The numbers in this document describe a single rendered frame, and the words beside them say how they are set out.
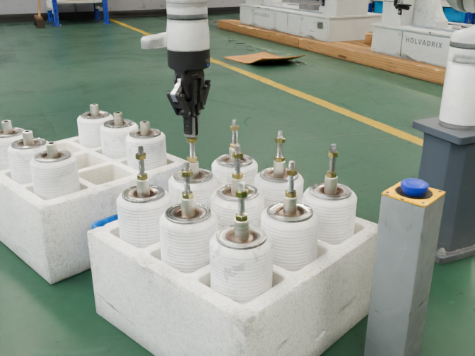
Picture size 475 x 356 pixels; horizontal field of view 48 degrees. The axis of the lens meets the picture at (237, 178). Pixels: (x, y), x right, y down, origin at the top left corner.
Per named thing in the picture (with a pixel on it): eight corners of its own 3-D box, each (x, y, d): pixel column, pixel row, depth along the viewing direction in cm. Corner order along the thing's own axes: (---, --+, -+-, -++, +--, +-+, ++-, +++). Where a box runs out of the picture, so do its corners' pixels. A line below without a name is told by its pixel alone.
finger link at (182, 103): (167, 89, 92) (179, 108, 97) (163, 97, 91) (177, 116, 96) (181, 90, 91) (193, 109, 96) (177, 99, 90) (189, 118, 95)
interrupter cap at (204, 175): (197, 168, 108) (197, 164, 108) (220, 179, 102) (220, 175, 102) (165, 176, 103) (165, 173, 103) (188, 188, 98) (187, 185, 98)
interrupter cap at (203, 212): (216, 222, 85) (216, 218, 85) (169, 228, 83) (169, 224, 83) (206, 203, 92) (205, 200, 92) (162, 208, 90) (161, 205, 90)
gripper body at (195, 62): (196, 49, 89) (198, 104, 92) (218, 42, 96) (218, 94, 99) (157, 46, 91) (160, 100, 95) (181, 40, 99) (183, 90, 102)
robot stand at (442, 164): (441, 226, 138) (459, 113, 127) (487, 251, 126) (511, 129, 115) (396, 236, 133) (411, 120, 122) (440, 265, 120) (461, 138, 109)
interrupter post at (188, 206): (196, 217, 87) (196, 199, 85) (182, 220, 86) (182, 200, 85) (194, 211, 89) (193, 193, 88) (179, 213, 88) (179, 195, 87)
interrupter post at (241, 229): (252, 237, 80) (252, 217, 79) (244, 244, 78) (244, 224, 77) (238, 234, 81) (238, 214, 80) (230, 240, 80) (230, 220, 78)
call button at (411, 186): (406, 187, 83) (408, 175, 82) (432, 194, 80) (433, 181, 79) (394, 195, 80) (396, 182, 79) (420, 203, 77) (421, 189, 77)
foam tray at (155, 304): (233, 242, 130) (233, 174, 124) (377, 307, 106) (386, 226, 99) (95, 313, 104) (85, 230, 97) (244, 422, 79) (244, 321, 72)
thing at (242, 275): (280, 330, 88) (284, 232, 81) (251, 364, 80) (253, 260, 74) (232, 311, 93) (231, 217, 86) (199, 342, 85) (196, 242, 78)
